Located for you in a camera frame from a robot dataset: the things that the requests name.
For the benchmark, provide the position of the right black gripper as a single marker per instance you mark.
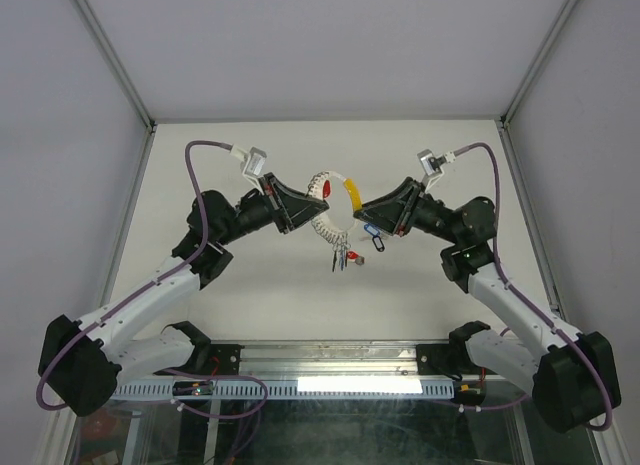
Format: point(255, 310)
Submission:
point(396, 211)

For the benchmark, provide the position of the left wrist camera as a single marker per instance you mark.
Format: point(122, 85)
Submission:
point(252, 162)

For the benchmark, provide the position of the red tagged key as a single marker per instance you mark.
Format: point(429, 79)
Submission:
point(354, 257)

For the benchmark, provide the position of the aluminium mounting rail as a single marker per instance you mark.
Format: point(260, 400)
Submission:
point(273, 359)

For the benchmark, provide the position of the blue tagged key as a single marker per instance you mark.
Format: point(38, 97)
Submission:
point(372, 229)

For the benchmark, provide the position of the white slotted cable duct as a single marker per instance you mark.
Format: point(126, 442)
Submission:
point(306, 388)

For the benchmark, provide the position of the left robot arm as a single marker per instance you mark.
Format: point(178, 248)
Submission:
point(85, 360)

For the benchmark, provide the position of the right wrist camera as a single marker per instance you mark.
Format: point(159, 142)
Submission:
point(433, 166)

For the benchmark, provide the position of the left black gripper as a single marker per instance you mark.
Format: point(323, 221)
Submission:
point(294, 209)

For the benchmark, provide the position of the left aluminium frame post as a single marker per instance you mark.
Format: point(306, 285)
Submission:
point(104, 45)

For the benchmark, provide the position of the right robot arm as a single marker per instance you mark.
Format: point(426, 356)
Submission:
point(570, 376)

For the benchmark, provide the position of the aluminium frame post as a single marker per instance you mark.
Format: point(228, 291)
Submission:
point(104, 45)
point(541, 57)

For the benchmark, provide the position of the right aluminium frame post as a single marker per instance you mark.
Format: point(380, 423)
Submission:
point(541, 57)

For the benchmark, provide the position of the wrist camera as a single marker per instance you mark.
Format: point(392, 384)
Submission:
point(252, 162)
point(433, 166)

